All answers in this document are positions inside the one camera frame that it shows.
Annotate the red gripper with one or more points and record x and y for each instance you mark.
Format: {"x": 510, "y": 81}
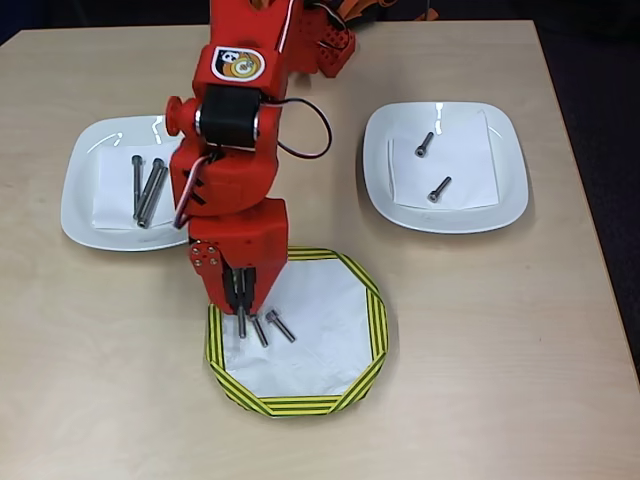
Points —
{"x": 250, "y": 240}

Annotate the white square plate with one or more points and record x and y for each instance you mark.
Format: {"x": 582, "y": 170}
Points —
{"x": 510, "y": 175}
{"x": 80, "y": 210}

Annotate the white paper napkin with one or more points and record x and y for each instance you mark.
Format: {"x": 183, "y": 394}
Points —
{"x": 470, "y": 150}
{"x": 115, "y": 200}

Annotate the orange printed table clamp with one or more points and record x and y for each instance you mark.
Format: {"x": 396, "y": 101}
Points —
{"x": 360, "y": 7}
{"x": 429, "y": 15}

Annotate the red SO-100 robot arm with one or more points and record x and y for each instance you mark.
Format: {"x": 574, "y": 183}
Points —
{"x": 225, "y": 185}

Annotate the yellow-green striped paper tray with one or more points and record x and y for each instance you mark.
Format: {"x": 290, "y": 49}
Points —
{"x": 325, "y": 360}

